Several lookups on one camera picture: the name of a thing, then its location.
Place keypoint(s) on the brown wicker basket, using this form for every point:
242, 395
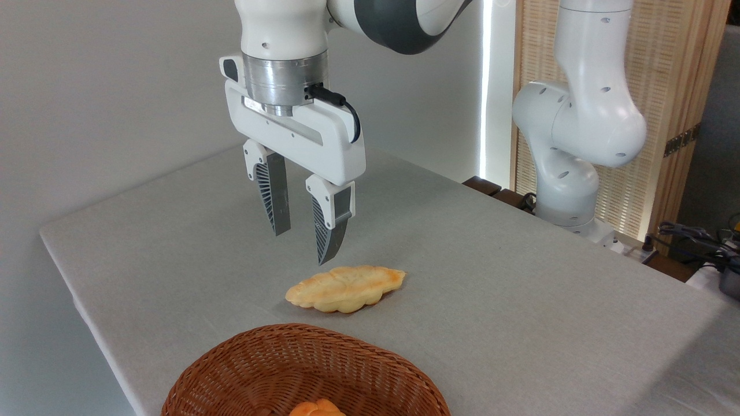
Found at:
260, 370

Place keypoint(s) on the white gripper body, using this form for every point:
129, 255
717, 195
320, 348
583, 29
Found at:
324, 144

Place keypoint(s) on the small round orange bread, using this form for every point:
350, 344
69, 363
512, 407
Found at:
317, 409

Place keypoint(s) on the wooden bamboo folding screen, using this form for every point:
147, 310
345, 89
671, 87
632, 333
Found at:
665, 69

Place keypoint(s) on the white vertical light strip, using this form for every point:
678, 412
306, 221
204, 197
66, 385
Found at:
484, 86

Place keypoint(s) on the black metal screen hinge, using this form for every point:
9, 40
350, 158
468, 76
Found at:
682, 140

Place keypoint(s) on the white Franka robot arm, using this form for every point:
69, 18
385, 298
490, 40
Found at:
578, 115

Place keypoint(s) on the long leaf-shaped golden bread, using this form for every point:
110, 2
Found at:
347, 289

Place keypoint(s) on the dark brown wooden furniture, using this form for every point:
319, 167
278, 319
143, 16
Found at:
485, 186

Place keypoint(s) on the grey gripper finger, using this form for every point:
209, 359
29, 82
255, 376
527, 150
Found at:
277, 190
332, 219

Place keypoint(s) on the grey tablecloth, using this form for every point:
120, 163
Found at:
491, 300

